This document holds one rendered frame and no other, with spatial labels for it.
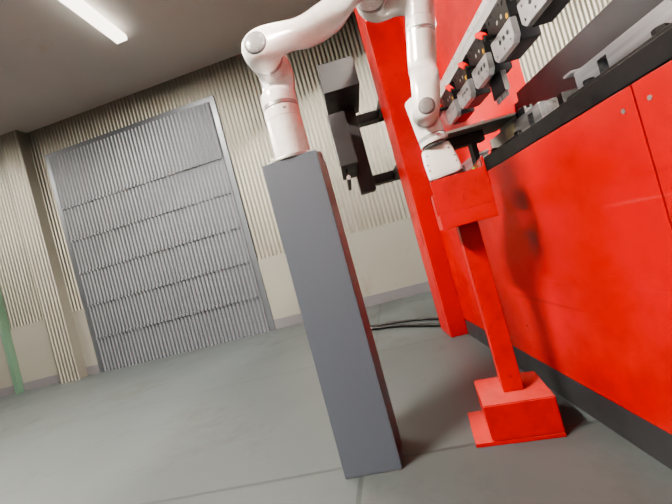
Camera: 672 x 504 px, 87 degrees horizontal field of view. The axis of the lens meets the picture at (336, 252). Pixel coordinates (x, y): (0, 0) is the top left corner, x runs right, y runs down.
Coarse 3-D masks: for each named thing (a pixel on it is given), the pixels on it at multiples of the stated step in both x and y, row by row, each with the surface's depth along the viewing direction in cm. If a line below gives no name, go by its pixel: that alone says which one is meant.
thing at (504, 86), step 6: (498, 72) 133; (504, 72) 132; (498, 78) 134; (504, 78) 132; (492, 84) 140; (498, 84) 136; (504, 84) 132; (492, 90) 141; (498, 90) 137; (504, 90) 133; (498, 96) 138; (504, 96) 135; (498, 102) 141
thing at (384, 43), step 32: (384, 32) 224; (384, 64) 224; (512, 64) 221; (384, 96) 226; (512, 96) 220; (448, 128) 222; (416, 160) 222; (416, 192) 222; (416, 224) 234; (448, 288) 221; (448, 320) 221
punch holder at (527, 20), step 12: (516, 0) 107; (528, 0) 102; (540, 0) 97; (552, 0) 95; (564, 0) 97; (528, 12) 103; (540, 12) 99; (552, 12) 101; (528, 24) 104; (540, 24) 106
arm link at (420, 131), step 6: (408, 102) 109; (408, 108) 110; (408, 114) 111; (438, 120) 107; (414, 126) 110; (420, 126) 107; (426, 126) 106; (432, 126) 107; (438, 126) 107; (420, 132) 109; (426, 132) 108; (432, 132) 107; (420, 138) 110
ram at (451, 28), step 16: (448, 0) 151; (464, 0) 138; (480, 0) 127; (496, 0) 117; (400, 16) 219; (448, 16) 155; (464, 16) 141; (448, 32) 159; (464, 32) 145; (448, 48) 164; (464, 48) 148; (448, 64) 168; (448, 80) 173
